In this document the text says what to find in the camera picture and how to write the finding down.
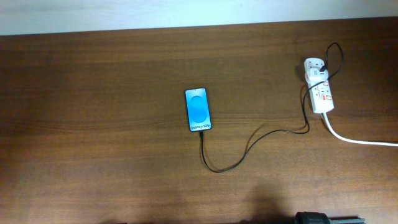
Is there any black USB charging cable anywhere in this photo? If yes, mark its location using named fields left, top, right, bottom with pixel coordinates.
left=198, top=42, right=345, bottom=174

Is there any blue screen Galaxy smartphone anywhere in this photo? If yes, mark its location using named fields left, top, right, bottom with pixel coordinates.
left=185, top=88, right=212, bottom=132

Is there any white power strip cord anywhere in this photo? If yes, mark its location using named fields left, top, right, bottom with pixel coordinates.
left=321, top=112, right=398, bottom=147

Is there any white power strip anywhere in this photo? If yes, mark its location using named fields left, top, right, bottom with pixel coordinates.
left=304, top=58, right=334, bottom=114

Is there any white USB charger plug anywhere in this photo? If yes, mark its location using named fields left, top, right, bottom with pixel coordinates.
left=305, top=67, right=329, bottom=83

